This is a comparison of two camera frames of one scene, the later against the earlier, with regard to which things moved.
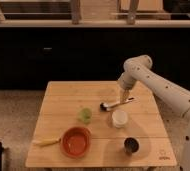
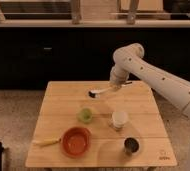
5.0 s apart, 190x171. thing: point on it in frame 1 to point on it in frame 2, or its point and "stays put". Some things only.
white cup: x=120 y=118 stays put
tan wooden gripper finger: x=124 y=95 to x=116 y=86
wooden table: x=89 y=124 stays put
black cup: x=131 y=145 stays put
